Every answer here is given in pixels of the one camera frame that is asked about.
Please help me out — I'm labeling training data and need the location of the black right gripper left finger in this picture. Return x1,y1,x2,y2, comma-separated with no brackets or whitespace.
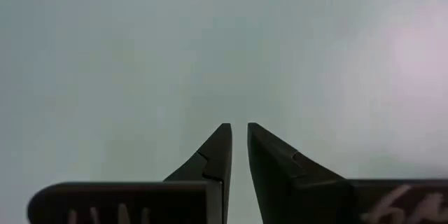
27,122,233,224

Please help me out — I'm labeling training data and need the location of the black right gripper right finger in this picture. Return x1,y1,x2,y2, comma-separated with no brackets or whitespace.
246,122,448,224

